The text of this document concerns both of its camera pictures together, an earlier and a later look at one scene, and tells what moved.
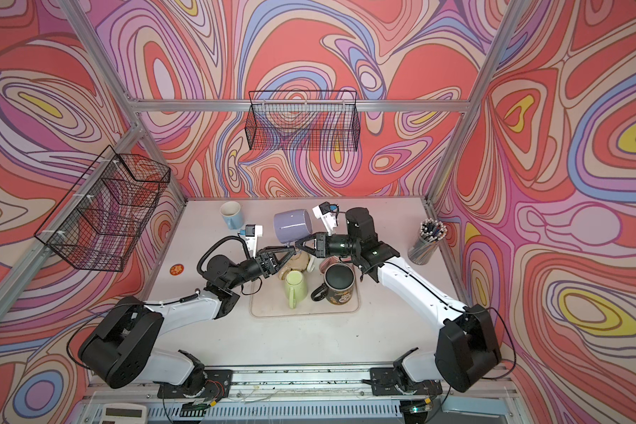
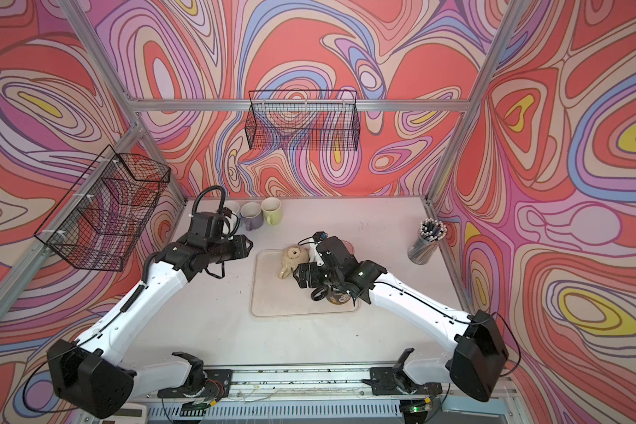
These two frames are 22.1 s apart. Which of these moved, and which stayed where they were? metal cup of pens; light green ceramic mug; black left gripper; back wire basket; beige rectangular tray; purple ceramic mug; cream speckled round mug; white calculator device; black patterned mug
Moved: purple ceramic mug; black left gripper; light green ceramic mug
Stayed: white calculator device; black patterned mug; beige rectangular tray; cream speckled round mug; metal cup of pens; back wire basket
